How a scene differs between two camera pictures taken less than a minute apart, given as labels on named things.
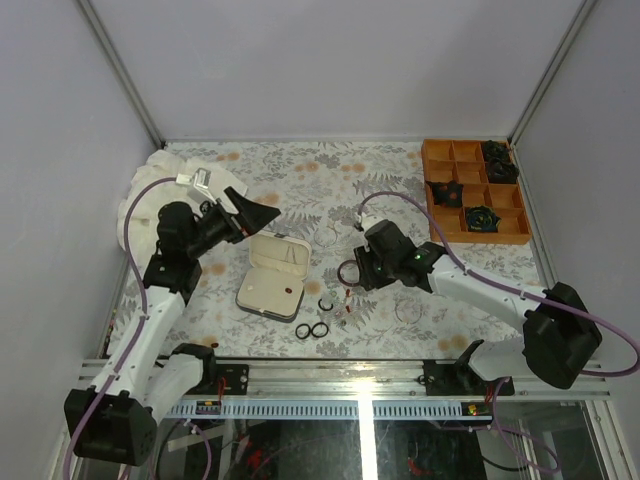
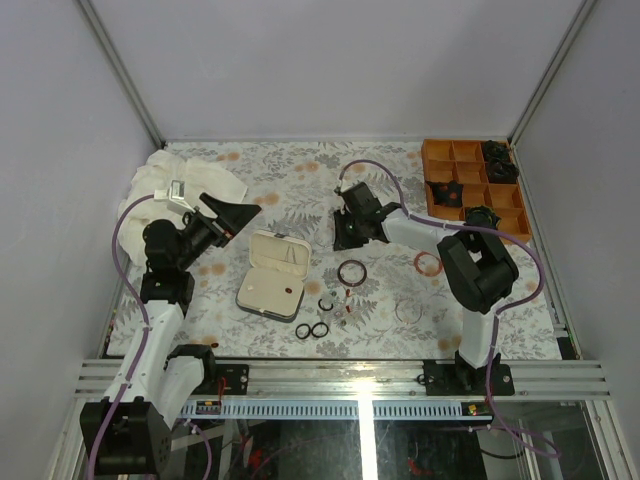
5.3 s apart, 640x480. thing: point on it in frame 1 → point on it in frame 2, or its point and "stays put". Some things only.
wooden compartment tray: x=463 y=161 stays put
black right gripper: x=368 y=279 → x=343 y=241
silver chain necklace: x=292 y=252 stays put
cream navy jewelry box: x=273 y=286 stays put
